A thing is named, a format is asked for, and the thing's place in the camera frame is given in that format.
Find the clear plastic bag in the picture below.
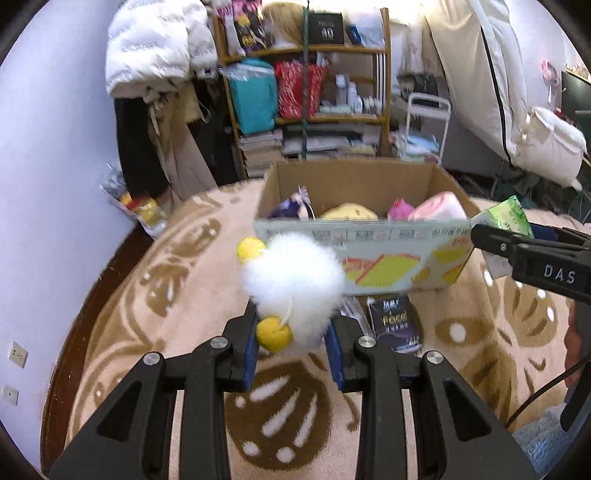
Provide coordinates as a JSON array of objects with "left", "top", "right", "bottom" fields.
[{"left": 222, "top": 62, "right": 273, "bottom": 79}]

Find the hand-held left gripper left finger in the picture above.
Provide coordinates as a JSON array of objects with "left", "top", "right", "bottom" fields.
[{"left": 48, "top": 300, "right": 259, "bottom": 480}]

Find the beige hanging coat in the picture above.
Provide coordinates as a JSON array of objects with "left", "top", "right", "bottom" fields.
[{"left": 148, "top": 92, "right": 218, "bottom": 199}]

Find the white utility cart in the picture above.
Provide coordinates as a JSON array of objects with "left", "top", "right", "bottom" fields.
[{"left": 392, "top": 92, "right": 451, "bottom": 164}]

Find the yellow plush toy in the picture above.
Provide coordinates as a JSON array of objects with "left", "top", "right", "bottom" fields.
[{"left": 320, "top": 203, "right": 380, "bottom": 220}]

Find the black tote bag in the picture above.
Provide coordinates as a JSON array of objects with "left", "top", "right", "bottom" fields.
[{"left": 189, "top": 78, "right": 245, "bottom": 185}]

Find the wooden shelf rack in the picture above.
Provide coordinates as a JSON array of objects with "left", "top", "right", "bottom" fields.
[{"left": 213, "top": 7, "right": 392, "bottom": 178}]

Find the black pink patterned bag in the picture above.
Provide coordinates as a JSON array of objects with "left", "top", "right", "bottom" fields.
[{"left": 222, "top": 0, "right": 269, "bottom": 56}]

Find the black cable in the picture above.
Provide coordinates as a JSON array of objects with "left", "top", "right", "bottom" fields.
[{"left": 505, "top": 355, "right": 591, "bottom": 425}]

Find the red gift bag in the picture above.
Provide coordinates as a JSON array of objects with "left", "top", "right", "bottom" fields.
[{"left": 274, "top": 60, "right": 328, "bottom": 118}]

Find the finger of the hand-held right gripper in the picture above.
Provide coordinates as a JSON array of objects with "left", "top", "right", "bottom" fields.
[
  {"left": 470, "top": 223, "right": 561, "bottom": 259},
  {"left": 529, "top": 223, "right": 591, "bottom": 252}
]

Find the black hanging coat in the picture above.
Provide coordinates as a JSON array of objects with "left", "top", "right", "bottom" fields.
[{"left": 115, "top": 97, "right": 169, "bottom": 199}]

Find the white fluffy plush toy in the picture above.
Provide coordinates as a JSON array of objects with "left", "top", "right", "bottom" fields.
[{"left": 236, "top": 232, "right": 347, "bottom": 356}]

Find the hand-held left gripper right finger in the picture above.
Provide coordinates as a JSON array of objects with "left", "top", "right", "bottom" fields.
[{"left": 323, "top": 316, "right": 539, "bottom": 480}]

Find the pile of magazines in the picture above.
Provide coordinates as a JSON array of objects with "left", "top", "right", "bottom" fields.
[{"left": 283, "top": 127, "right": 379, "bottom": 160}]

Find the printed cardboard box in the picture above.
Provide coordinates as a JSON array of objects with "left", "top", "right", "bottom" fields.
[{"left": 253, "top": 159, "right": 483, "bottom": 296}]

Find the black soft packet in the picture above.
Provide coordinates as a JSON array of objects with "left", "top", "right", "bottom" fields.
[{"left": 367, "top": 295, "right": 423, "bottom": 354}]

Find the stack of books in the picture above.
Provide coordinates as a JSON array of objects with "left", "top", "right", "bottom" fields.
[{"left": 239, "top": 129, "right": 283, "bottom": 178}]

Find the person's right hand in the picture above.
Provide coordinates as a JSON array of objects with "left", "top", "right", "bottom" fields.
[{"left": 564, "top": 300, "right": 590, "bottom": 384}]

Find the blonde wig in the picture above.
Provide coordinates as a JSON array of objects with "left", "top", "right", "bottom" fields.
[{"left": 263, "top": 2, "right": 305, "bottom": 47}]

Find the white puffer jacket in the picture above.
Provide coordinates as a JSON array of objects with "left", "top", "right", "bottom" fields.
[{"left": 105, "top": 0, "right": 218, "bottom": 97}]

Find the pink roll plush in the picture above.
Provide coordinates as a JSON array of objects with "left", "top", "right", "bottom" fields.
[{"left": 407, "top": 191, "right": 468, "bottom": 220}]

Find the green tissue pack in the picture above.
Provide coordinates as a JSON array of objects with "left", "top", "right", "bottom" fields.
[{"left": 482, "top": 195, "right": 536, "bottom": 280}]

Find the pink desk fan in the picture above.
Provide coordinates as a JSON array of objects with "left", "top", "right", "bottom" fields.
[{"left": 542, "top": 60, "right": 561, "bottom": 104}]

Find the green pole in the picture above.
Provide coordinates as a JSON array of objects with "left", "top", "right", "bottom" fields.
[{"left": 300, "top": 0, "right": 311, "bottom": 162}]

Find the blue white cloth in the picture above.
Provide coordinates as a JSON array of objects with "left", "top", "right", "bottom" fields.
[{"left": 394, "top": 131, "right": 439, "bottom": 160}]

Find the purple white plush doll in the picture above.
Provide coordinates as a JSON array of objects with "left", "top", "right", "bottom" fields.
[{"left": 268, "top": 186, "right": 319, "bottom": 220}]

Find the white plastic bag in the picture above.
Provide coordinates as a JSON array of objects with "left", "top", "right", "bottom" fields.
[{"left": 346, "top": 9, "right": 385, "bottom": 47}]

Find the beige butterfly blanket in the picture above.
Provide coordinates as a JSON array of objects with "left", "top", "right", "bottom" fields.
[{"left": 65, "top": 180, "right": 591, "bottom": 480}]

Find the cream office chair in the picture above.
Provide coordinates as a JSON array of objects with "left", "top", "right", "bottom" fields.
[{"left": 422, "top": 0, "right": 589, "bottom": 190}]

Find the plastic bag of toys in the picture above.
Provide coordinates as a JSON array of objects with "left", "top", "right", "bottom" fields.
[{"left": 99, "top": 164, "right": 169, "bottom": 238}]

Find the person's blue fleece clothing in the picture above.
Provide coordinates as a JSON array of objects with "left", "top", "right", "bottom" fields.
[{"left": 512, "top": 408, "right": 578, "bottom": 476}]

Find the teal paper bag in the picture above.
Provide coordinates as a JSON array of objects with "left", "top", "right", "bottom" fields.
[{"left": 228, "top": 59, "right": 279, "bottom": 134}]

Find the black monitor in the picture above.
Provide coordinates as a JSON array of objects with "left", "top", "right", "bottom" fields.
[{"left": 561, "top": 69, "right": 591, "bottom": 116}]

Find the group of toiletry bottles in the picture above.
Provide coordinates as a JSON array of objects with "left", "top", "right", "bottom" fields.
[{"left": 335, "top": 74, "right": 384, "bottom": 114}]

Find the black cardboard box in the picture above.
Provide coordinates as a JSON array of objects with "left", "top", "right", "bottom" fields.
[{"left": 307, "top": 13, "right": 345, "bottom": 45}]

